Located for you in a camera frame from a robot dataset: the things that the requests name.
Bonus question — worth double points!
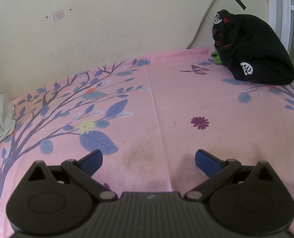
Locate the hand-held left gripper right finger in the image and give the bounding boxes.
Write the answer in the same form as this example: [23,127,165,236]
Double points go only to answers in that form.
[185,149,276,201]

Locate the black patterned sweater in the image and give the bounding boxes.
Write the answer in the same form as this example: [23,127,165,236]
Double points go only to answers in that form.
[211,9,294,85]

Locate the light grey garment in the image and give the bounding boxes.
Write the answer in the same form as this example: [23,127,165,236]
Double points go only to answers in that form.
[0,84,17,144]

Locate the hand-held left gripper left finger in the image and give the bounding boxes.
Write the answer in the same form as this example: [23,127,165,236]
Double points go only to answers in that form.
[26,149,118,201]

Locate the green cloth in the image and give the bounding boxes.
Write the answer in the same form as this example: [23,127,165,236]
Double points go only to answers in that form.
[211,50,223,65]

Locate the pink floral bed sheet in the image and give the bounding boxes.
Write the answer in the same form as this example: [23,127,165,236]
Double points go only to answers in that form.
[0,47,294,238]

